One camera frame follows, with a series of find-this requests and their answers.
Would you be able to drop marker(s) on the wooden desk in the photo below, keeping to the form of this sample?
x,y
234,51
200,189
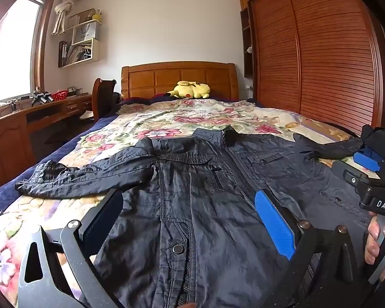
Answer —
x,y
6,141

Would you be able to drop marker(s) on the black binder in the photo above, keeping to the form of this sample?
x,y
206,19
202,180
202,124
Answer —
x,y
63,54

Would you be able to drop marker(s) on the white wall lamp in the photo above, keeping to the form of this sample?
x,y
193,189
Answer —
x,y
249,49

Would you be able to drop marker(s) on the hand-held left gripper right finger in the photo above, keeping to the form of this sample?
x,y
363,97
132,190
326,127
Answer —
x,y
274,224

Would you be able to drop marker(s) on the tied beige curtain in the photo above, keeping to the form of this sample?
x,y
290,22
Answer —
x,y
64,8

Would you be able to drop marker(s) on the red basket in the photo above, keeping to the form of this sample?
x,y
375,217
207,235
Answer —
x,y
60,96

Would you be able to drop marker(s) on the stack of papers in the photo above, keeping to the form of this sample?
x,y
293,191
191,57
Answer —
x,y
78,54

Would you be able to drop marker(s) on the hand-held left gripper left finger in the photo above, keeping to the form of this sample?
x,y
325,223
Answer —
x,y
102,218

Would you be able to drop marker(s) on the small yellow figure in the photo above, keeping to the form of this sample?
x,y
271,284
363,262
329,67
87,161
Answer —
x,y
97,15

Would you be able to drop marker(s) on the white wall shelf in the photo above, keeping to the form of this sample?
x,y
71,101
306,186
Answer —
x,y
94,49

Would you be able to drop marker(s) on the wooden chair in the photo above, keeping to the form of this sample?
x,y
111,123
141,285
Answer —
x,y
107,93

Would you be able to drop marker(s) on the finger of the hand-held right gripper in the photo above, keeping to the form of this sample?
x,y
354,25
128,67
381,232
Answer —
x,y
365,161
349,175

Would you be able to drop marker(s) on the black jacket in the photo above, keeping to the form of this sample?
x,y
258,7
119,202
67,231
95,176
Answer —
x,y
195,199

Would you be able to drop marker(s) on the yellow plush toy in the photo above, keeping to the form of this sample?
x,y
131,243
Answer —
x,y
189,89

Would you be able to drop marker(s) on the wood framed window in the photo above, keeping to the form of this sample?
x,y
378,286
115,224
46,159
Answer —
x,y
12,48

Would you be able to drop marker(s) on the beige cardboard sheet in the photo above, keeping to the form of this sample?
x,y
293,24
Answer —
x,y
78,17

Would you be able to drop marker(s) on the wooden bed headboard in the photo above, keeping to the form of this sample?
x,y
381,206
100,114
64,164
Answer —
x,y
147,80

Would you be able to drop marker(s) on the wooden slatted wardrobe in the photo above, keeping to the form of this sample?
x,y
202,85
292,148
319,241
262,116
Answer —
x,y
324,54

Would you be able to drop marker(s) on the white paper bag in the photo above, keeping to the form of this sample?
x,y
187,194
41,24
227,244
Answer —
x,y
86,32

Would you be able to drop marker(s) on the floral blanket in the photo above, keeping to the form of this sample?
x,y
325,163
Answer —
x,y
186,118

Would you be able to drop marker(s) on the person's right hand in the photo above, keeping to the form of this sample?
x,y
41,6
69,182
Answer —
x,y
371,234

